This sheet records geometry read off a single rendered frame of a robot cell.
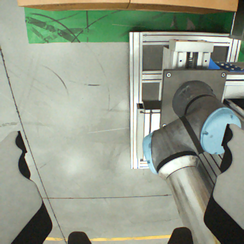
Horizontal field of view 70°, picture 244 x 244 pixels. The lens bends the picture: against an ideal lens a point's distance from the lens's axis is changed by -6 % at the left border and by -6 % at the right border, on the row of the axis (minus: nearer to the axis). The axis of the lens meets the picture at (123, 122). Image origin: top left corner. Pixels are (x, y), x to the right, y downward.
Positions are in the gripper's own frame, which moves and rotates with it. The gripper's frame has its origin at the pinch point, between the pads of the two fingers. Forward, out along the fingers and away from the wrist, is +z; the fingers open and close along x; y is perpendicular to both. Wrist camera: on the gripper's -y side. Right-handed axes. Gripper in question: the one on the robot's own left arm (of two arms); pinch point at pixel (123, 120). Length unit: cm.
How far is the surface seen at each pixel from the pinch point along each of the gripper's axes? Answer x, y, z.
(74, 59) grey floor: -39, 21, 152
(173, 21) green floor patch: 44, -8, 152
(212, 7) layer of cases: 51, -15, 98
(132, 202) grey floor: 11, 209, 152
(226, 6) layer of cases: 59, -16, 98
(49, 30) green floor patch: -57, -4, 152
